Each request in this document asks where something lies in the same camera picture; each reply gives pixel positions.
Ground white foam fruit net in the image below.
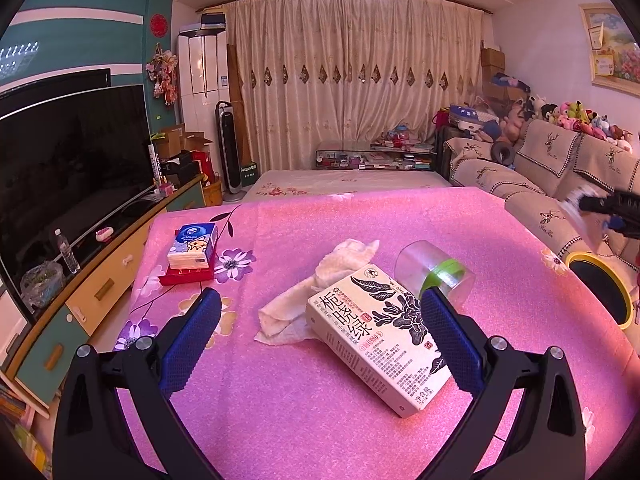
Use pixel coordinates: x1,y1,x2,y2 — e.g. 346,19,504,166
560,184,608,253

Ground beige patterned curtain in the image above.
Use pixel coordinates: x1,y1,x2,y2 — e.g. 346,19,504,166
220,0,486,173

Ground framed flower picture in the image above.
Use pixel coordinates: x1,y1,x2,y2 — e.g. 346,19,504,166
579,2,640,85

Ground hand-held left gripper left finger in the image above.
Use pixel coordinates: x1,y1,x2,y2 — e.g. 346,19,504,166
52,287,223,480

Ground clear plastic bag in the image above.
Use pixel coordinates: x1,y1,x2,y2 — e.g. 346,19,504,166
20,261,65,309

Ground clear cup with green label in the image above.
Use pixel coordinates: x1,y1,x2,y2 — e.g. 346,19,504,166
395,241,476,313

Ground white box with black flower print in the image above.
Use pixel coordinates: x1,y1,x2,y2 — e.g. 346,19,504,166
306,263,451,419

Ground pile of open cardboard boxes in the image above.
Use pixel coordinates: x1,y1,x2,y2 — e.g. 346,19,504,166
150,122,221,196

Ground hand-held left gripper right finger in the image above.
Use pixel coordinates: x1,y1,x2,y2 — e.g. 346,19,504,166
421,287,588,480

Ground glass coffee table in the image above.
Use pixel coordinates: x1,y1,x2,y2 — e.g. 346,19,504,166
315,137,441,172

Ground large black television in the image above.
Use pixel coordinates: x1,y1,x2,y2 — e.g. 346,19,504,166
0,84,156,291

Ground pink hanging flower decoration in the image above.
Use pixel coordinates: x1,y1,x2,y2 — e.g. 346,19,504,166
145,42,180,107

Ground floral bed sheet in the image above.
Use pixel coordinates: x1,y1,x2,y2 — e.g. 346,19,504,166
240,169,453,203

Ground clear water bottle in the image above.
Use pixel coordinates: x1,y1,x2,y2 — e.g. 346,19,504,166
53,229,81,275

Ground black tower fan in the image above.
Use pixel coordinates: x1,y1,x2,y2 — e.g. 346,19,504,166
215,101,248,195

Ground blue white tissue pack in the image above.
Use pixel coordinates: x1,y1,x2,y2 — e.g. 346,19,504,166
166,222,219,269

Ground cream cloth towel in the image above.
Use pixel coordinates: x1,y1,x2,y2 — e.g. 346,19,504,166
253,239,381,347

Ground stacked closed cardboard boxes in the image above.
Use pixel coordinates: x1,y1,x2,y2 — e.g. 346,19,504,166
480,47,523,103

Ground beige covered sofa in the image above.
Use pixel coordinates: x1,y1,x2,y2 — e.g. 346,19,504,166
442,119,640,281

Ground flat red box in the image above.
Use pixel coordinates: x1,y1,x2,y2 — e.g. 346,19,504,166
160,250,217,287

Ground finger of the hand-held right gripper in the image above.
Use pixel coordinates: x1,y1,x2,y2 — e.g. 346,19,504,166
579,194,623,214

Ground bookshelf with books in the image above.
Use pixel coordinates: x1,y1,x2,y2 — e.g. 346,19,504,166
0,380,53,480

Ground pink flowered table cover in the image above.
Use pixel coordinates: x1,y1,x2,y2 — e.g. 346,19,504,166
112,186,640,480

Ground wooden television cabinet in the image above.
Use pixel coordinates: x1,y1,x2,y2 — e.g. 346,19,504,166
0,177,223,418

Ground yellow rimmed trash bin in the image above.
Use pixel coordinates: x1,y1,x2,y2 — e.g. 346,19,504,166
565,251,636,331

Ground row of plush toys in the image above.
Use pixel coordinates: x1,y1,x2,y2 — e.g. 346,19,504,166
447,72,633,153

